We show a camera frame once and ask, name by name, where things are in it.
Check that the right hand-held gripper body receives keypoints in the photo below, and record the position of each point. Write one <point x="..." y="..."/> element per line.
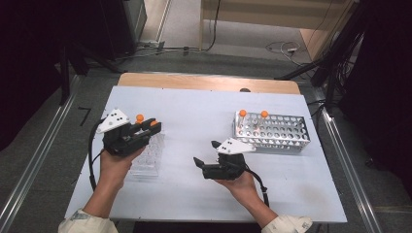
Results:
<point x="226" y="170"/>

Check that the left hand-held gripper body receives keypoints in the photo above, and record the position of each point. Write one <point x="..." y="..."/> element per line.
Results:
<point x="123" y="144"/>

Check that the orange capped test tube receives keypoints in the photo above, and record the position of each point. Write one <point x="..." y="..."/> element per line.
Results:
<point x="242" y="113"/>
<point x="154" y="123"/>
<point x="264" y="114"/>
<point x="139" y="117"/>

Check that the clear plastic tube rack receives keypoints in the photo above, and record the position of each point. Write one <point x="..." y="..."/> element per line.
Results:
<point x="152" y="158"/>

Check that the perforated metal tube rack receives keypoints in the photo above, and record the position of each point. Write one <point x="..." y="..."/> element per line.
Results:
<point x="288" y="139"/>

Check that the person's right hand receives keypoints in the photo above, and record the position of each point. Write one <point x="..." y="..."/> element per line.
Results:
<point x="243" y="189"/>

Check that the person's left hand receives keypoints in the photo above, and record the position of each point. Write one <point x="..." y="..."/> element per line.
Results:
<point x="113" y="171"/>

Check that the white board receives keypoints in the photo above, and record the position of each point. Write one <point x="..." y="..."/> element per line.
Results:
<point x="194" y="106"/>

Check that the wooden table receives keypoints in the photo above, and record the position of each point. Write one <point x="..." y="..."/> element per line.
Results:
<point x="194" y="82"/>

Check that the person's cream right sleeve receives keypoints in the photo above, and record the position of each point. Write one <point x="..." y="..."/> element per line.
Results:
<point x="288" y="225"/>

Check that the person's cream sleeve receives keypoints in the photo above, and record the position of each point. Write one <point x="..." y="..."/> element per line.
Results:
<point x="87" y="225"/>
<point x="288" y="225"/>

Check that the person's cream left sleeve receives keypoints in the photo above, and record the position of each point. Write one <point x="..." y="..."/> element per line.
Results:
<point x="87" y="225"/>

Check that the black metal stand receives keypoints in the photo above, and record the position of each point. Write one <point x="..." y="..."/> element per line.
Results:
<point x="64" y="74"/>

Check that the black cabinet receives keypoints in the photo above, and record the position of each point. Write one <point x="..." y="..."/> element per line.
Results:
<point x="120" y="29"/>

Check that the dark curtain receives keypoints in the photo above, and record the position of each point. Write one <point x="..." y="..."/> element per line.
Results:
<point x="26" y="64"/>
<point x="385" y="81"/>

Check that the black tripod stand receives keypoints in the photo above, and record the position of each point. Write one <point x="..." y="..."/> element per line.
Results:
<point x="327" y="61"/>

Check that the light wooden furniture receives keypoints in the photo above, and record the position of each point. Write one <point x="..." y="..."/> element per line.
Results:
<point x="272" y="13"/>

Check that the aluminium floor rail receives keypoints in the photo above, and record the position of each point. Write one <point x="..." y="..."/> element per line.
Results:
<point x="331" y="129"/>
<point x="39" y="147"/>

